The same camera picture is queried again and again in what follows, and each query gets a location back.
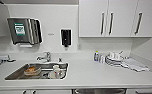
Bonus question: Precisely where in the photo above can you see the steel kitchen sink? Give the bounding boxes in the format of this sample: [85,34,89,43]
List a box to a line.
[4,61,70,81]

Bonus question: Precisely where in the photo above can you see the white two-door base cabinet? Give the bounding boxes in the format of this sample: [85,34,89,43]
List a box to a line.
[11,89,74,94]

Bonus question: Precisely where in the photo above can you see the small white cup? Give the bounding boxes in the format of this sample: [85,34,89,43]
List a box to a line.
[99,53,107,64]

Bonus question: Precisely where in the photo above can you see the small wall label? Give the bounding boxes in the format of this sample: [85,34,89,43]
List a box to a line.
[47,31,56,36]

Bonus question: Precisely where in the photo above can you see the chrome faucet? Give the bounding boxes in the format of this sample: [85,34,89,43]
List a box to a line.
[35,51,54,64]

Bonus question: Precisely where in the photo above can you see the white wall outlet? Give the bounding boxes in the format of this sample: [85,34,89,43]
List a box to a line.
[76,43,83,51]

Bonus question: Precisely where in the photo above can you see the orange bowl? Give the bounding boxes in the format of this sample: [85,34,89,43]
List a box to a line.
[23,65,43,76]

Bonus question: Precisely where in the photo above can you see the stack of white bowls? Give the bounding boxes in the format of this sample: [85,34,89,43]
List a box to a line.
[104,50,127,68]

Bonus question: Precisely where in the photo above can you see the small white blue bottle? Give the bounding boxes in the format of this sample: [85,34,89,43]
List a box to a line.
[93,50,101,63]

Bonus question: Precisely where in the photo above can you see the white three-drawer stack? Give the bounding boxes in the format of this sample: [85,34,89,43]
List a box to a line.
[127,88,152,94]

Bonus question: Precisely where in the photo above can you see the black soap dispenser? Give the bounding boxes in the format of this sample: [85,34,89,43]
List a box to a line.
[59,28,73,50]

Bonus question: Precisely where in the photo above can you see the white paper towel pile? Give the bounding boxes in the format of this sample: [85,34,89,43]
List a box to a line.
[120,57,152,73]

